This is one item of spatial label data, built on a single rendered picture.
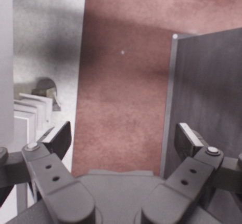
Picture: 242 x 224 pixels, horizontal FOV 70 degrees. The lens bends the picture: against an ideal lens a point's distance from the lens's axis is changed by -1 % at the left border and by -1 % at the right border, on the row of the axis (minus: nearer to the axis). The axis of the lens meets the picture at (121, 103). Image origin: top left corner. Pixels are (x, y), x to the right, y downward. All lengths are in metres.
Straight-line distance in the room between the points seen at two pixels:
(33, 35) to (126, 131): 0.78
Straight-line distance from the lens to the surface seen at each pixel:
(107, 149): 1.20
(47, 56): 1.11
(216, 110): 0.60
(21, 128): 0.83
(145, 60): 1.02
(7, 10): 0.28
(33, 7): 1.15
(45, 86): 0.99
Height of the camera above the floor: 1.01
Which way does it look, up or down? 73 degrees down
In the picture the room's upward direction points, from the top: 175 degrees counter-clockwise
